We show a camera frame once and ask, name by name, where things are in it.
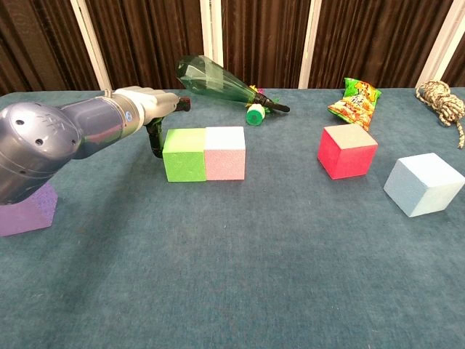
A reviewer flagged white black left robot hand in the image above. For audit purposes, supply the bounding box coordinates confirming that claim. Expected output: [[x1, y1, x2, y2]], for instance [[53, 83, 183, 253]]
[[137, 86, 182, 159]]

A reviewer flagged green foam cube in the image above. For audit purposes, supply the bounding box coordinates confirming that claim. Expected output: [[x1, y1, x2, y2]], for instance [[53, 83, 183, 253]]
[[162, 127, 208, 182]]

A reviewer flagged pale pink foam cube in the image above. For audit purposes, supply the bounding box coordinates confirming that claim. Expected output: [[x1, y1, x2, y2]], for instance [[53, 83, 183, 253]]
[[203, 126, 247, 181]]

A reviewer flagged red foam cube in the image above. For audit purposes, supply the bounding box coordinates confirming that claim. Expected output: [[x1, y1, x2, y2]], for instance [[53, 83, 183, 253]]
[[317, 123, 379, 180]]

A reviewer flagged light blue foam cube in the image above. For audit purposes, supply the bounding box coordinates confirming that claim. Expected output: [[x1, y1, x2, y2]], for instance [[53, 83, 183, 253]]
[[383, 152, 465, 218]]

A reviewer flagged green transparent bottle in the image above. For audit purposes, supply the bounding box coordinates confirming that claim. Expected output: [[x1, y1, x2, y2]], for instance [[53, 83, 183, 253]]
[[175, 55, 262, 106]]

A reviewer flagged colourful feather shuttlecock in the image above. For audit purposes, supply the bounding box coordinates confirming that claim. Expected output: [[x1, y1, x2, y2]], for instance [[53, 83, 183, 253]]
[[245, 84, 291, 127]]

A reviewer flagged purple foam cube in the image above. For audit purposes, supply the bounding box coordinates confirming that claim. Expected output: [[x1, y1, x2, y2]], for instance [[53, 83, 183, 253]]
[[0, 181, 59, 238]]

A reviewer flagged teal table mat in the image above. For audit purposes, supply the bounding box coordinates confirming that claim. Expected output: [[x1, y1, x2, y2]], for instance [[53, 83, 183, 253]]
[[0, 86, 465, 349]]

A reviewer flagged green orange snack bag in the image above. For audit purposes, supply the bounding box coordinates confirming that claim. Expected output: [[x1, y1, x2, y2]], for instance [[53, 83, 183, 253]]
[[327, 77, 383, 134]]

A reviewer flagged beige braided rope bundle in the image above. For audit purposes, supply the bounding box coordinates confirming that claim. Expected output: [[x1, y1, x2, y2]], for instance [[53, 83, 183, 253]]
[[415, 80, 465, 149]]

